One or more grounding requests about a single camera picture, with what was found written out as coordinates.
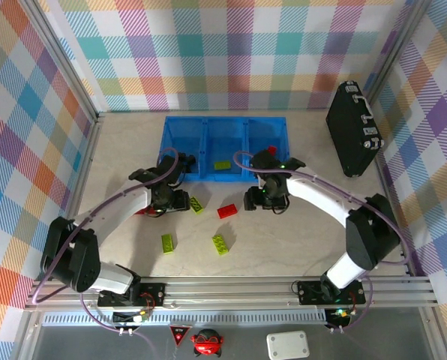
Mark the green lego brick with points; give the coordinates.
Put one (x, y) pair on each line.
(222, 165)
(196, 205)
(167, 243)
(220, 244)

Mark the blue three-compartment bin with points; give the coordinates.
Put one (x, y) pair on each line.
(223, 138)

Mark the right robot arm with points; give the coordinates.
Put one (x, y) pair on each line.
(321, 198)

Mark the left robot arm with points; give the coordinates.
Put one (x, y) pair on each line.
(111, 210)

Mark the long red lego brick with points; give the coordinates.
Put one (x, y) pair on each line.
(141, 212)

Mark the black hard case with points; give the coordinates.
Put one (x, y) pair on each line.
(347, 131)

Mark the small circuit board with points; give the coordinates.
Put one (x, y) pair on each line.
(338, 317)
(133, 317)

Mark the red triangle sign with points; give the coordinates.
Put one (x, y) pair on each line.
(179, 333)

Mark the red and black toy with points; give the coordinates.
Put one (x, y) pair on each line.
(207, 343)

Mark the white plastic box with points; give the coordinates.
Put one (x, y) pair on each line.
(288, 344)

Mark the aluminium side rail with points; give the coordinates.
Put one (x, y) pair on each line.
(384, 176)
(86, 161)

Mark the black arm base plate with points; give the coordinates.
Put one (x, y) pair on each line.
(152, 292)
(309, 292)

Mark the wide aluminium base rail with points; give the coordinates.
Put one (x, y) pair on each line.
(227, 292)

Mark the aluminium frame post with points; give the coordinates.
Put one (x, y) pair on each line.
(72, 63)
(399, 48)

